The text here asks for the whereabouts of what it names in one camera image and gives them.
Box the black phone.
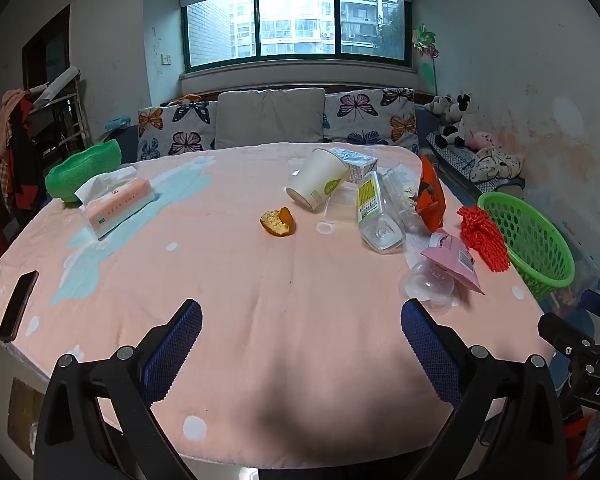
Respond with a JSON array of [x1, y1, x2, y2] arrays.
[[0, 270, 40, 343]]

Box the black white cow plush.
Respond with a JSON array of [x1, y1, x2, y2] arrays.
[[437, 92, 476, 148]]

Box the large butterfly print pillow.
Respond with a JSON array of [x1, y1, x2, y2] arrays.
[[322, 87, 420, 153]]

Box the clear round plastic lid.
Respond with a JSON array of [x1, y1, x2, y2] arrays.
[[397, 260, 456, 311]]

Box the green plastic bowl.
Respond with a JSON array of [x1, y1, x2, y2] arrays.
[[45, 139, 123, 204]]

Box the spotted cream cloth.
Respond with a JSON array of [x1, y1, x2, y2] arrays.
[[470, 146, 523, 183]]

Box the orange peel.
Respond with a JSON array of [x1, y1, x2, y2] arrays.
[[259, 206, 296, 237]]

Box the white blue milk carton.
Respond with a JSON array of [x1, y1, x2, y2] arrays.
[[330, 147, 379, 184]]

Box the clear plastic bottle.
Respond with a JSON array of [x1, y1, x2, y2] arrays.
[[356, 171, 407, 255]]

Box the colourful pinwheel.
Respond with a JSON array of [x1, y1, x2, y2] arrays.
[[411, 23, 440, 96]]

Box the clear plastic storage box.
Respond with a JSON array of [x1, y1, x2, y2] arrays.
[[555, 220, 600, 301]]

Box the dark wooden door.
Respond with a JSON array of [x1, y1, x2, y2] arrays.
[[22, 4, 72, 91]]

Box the blue sofa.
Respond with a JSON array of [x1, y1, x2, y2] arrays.
[[100, 102, 481, 198]]

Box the pink tissue pack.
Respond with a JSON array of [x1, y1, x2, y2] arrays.
[[74, 166, 155, 240]]

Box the red mesh net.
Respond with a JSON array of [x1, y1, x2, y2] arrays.
[[456, 205, 511, 273]]

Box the green perforated plastic basket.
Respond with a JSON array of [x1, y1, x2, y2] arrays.
[[476, 191, 576, 301]]

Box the hanging orange red clothes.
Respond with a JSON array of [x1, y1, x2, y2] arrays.
[[0, 89, 41, 211]]

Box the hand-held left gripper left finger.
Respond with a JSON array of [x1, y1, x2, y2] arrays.
[[34, 299, 203, 480]]

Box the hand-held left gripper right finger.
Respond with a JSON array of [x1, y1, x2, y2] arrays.
[[400, 298, 568, 480]]

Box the small butterfly print pillow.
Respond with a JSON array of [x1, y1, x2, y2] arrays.
[[136, 100, 218, 163]]

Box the white paper cup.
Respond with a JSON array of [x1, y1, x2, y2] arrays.
[[285, 147, 350, 212]]

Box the pink plush toy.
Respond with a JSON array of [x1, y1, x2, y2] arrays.
[[467, 130, 498, 151]]

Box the checkered grey mat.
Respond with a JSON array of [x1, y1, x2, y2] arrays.
[[425, 132, 526, 196]]

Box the metal clothes rack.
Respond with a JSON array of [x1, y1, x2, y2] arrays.
[[22, 67, 93, 161]]

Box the plain grey pillow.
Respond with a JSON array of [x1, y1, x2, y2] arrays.
[[214, 88, 327, 151]]

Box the clear plastic wrapper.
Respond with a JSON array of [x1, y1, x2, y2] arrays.
[[380, 164, 423, 231]]

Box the pink paper packet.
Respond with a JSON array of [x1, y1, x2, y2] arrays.
[[422, 228, 486, 295]]

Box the green framed window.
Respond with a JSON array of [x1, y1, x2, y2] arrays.
[[181, 0, 412, 73]]

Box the brown cardboard box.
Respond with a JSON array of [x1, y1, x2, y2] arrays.
[[7, 377, 46, 456]]

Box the orange snack wrapper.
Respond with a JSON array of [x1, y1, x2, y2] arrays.
[[414, 155, 447, 233]]

